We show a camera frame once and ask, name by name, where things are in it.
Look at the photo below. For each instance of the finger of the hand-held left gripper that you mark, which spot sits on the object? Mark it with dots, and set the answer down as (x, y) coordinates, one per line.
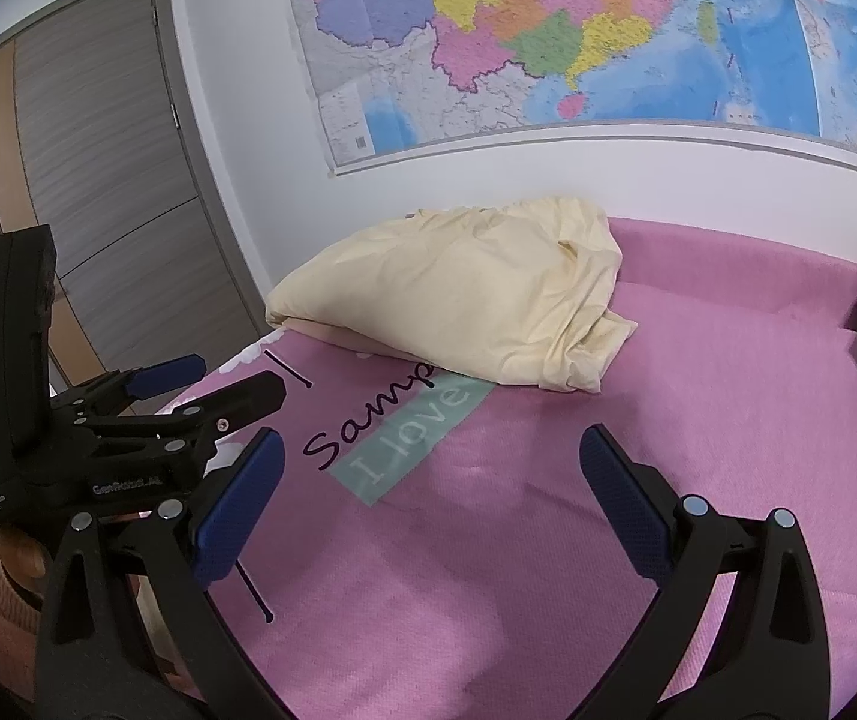
(166, 373)
(248, 397)

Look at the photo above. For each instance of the person's left hand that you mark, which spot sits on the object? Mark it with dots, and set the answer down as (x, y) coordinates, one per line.
(20, 559)

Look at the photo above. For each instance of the pink printed blanket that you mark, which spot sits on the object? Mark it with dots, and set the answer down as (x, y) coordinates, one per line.
(698, 352)

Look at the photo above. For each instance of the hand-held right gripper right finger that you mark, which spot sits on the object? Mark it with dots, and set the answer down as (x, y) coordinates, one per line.
(627, 502)

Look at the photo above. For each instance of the cream garment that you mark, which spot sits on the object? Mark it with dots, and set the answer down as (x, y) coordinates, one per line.
(458, 292)

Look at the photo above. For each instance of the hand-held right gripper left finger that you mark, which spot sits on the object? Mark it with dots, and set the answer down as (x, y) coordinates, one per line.
(237, 510)

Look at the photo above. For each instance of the colourful wall map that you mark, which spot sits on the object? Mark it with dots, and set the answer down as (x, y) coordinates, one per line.
(548, 15)

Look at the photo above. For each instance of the grey wooden door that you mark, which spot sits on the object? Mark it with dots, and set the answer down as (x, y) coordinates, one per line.
(113, 165)

